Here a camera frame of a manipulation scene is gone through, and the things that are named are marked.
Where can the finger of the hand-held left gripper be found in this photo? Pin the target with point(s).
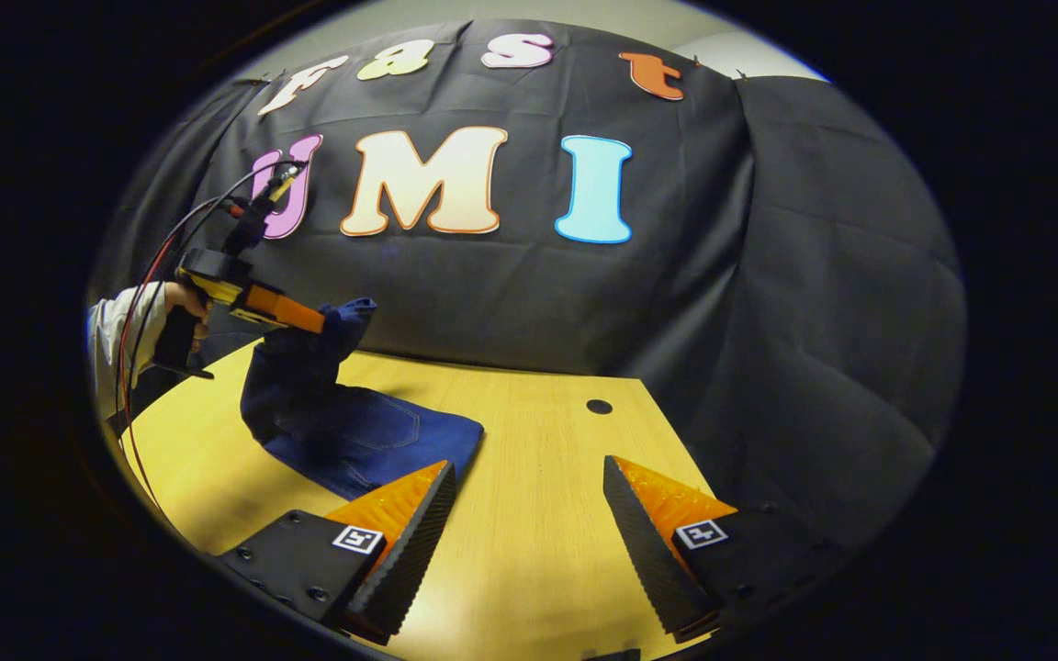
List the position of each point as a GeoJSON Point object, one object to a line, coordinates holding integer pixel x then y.
{"type": "Point", "coordinates": [286, 310]}

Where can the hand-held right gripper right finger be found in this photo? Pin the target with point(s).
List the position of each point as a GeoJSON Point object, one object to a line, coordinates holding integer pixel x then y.
{"type": "Point", "coordinates": [653, 560]}

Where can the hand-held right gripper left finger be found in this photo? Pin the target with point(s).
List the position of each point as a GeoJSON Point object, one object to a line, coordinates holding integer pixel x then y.
{"type": "Point", "coordinates": [410, 560]}

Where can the blue jeans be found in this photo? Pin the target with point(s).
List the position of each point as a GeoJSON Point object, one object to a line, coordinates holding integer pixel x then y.
{"type": "Point", "coordinates": [354, 431]}

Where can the black backdrop cloth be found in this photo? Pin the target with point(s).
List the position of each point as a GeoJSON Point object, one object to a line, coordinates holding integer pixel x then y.
{"type": "Point", "coordinates": [538, 303]}

